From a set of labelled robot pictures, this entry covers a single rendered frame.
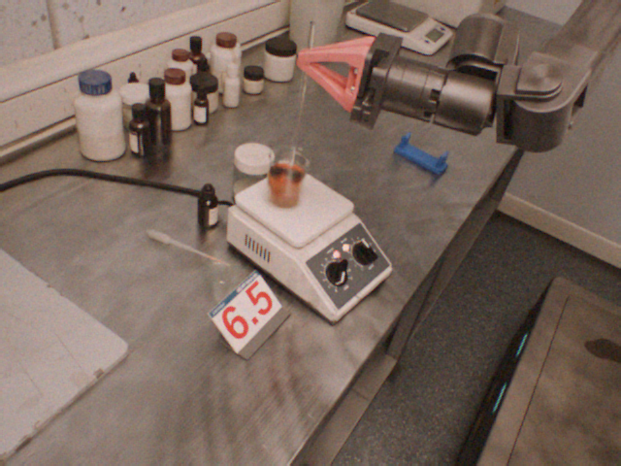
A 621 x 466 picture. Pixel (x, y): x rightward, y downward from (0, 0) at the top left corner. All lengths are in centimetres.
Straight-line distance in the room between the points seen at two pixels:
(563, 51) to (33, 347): 62
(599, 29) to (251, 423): 53
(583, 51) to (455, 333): 130
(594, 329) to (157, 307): 108
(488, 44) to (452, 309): 133
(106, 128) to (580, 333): 113
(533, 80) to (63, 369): 55
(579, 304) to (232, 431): 109
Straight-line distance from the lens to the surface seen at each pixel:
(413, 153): 102
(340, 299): 67
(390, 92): 56
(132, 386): 63
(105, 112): 87
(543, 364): 132
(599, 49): 59
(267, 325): 67
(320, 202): 72
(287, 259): 67
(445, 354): 171
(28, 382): 64
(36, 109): 96
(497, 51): 60
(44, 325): 68
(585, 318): 148
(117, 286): 72
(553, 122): 55
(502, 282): 201
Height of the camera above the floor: 128
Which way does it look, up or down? 41 degrees down
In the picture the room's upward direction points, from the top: 12 degrees clockwise
